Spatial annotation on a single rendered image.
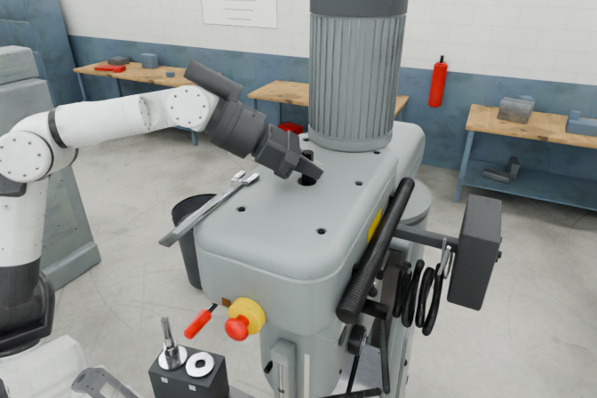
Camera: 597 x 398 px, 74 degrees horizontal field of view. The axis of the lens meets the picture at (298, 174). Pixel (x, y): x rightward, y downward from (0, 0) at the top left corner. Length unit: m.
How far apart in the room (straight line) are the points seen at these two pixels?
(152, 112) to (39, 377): 0.47
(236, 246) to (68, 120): 0.33
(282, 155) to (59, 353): 0.52
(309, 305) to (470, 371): 2.41
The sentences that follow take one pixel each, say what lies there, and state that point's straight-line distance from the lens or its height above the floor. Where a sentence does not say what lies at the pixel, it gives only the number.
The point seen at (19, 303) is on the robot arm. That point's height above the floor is 1.75.
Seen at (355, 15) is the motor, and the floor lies 2.17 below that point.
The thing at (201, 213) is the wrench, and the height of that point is 1.90.
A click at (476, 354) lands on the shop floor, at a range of 3.07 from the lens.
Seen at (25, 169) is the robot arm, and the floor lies 1.98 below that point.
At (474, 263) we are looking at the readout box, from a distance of 1.00.
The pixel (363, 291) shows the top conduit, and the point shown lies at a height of 1.80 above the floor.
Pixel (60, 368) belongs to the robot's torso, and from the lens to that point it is 0.86.
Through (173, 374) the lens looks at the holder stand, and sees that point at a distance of 1.47.
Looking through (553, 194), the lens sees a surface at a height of 0.23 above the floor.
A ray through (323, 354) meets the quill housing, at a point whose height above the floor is 1.53.
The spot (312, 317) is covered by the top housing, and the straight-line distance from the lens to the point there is 0.63.
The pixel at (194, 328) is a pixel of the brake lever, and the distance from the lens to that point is 0.74.
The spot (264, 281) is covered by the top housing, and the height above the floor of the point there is 1.84.
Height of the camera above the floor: 2.25
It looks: 28 degrees down
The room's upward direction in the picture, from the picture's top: straight up
